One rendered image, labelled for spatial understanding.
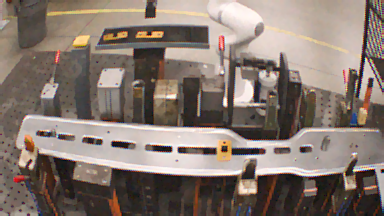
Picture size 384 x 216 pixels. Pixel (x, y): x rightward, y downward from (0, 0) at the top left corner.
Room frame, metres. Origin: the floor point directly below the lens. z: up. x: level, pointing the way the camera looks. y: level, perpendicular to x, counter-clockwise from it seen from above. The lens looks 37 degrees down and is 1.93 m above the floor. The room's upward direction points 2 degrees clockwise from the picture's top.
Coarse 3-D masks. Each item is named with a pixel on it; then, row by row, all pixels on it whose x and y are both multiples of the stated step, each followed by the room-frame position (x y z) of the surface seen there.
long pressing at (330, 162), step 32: (32, 128) 1.08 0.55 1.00; (64, 128) 1.10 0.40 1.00; (96, 128) 1.12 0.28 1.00; (128, 128) 1.13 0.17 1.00; (160, 128) 1.13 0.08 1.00; (192, 128) 1.14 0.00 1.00; (320, 128) 1.14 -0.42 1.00; (352, 128) 1.14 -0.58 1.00; (96, 160) 0.98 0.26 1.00; (128, 160) 0.99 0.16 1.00; (160, 160) 1.00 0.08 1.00; (192, 160) 1.01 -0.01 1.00; (288, 160) 1.00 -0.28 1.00; (320, 160) 0.99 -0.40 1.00
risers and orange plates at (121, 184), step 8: (112, 168) 1.08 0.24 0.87; (120, 176) 1.05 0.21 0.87; (296, 176) 1.06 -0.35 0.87; (120, 184) 1.01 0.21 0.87; (128, 184) 1.06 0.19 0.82; (296, 184) 1.04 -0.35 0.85; (120, 192) 1.00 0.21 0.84; (128, 192) 1.03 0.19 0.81; (288, 192) 1.08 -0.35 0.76; (296, 192) 1.04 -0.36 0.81; (120, 200) 1.00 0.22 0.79; (128, 200) 1.01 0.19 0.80; (288, 200) 1.04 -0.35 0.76; (120, 208) 1.00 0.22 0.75; (128, 208) 1.00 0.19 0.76; (288, 208) 1.03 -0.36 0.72
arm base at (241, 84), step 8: (216, 56) 1.62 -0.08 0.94; (216, 64) 1.61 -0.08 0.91; (224, 64) 1.58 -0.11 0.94; (216, 72) 1.61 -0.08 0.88; (240, 72) 1.58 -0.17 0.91; (224, 80) 1.58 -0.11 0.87; (240, 80) 1.59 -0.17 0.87; (240, 88) 1.59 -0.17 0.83; (248, 88) 1.65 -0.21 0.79; (224, 96) 1.58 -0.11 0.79; (240, 96) 1.60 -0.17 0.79; (248, 96) 1.60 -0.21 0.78; (224, 104) 1.55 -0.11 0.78
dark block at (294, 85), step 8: (296, 72) 1.29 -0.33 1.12; (288, 80) 1.25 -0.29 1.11; (296, 80) 1.24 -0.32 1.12; (288, 88) 1.23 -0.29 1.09; (296, 88) 1.23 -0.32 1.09; (288, 96) 1.23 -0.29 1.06; (296, 96) 1.23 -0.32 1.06; (288, 104) 1.23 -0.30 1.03; (296, 104) 1.23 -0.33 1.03; (288, 112) 1.23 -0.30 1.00; (296, 112) 1.23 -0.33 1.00; (288, 120) 1.24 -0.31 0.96; (280, 128) 1.29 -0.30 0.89; (288, 128) 1.23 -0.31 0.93; (280, 136) 1.26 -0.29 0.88; (288, 136) 1.23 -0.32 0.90
